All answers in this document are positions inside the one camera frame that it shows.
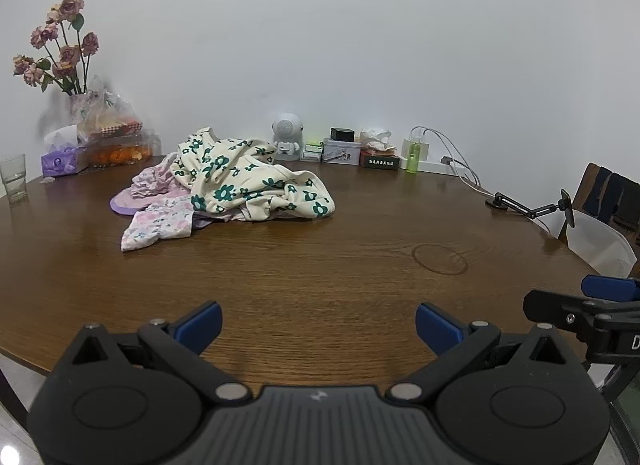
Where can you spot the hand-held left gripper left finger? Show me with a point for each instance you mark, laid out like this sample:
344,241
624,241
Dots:
200,327

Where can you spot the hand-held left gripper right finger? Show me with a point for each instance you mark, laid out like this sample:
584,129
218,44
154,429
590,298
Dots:
439,327

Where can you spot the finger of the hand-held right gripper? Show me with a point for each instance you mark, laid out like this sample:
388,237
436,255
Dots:
552,309
607,288

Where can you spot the pink floral garment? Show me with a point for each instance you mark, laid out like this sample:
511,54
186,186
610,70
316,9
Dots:
155,225

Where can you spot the cream green floral garment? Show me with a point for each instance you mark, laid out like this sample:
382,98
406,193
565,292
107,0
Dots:
240,180

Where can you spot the dark draped clothing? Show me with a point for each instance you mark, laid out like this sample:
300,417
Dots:
612,195

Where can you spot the wooden chair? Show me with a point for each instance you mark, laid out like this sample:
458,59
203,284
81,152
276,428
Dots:
582,185

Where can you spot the purple cloth hat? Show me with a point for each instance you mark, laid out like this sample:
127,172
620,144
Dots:
122,204

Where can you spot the white power strip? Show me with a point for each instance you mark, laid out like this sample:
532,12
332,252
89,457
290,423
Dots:
432,167

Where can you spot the green spray bottle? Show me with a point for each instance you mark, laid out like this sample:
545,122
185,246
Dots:
412,160

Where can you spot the red and black tissue box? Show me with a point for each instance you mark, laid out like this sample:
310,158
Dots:
379,161

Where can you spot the white power adapter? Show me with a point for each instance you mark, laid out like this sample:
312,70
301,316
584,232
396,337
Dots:
424,150

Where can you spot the grey tin box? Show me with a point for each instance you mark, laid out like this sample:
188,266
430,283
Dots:
340,155

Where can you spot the clear-wrapped tissue pack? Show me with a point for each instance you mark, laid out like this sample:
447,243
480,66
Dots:
311,156

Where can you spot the purple tissue box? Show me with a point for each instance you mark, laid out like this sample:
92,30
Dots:
62,162

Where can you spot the checked snack box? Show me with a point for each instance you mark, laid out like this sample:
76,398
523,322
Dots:
117,129

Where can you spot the black charger box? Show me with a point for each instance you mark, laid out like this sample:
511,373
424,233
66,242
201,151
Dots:
342,134

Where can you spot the white robot speaker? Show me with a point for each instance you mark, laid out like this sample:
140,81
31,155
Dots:
286,127

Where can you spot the clear plastic snack bag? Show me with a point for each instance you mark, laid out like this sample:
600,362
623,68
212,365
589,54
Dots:
107,112

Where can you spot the clear drinking glass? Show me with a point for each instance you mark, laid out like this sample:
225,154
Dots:
14,185

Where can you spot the pink flower bouquet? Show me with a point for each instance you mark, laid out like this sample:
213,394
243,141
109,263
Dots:
70,7

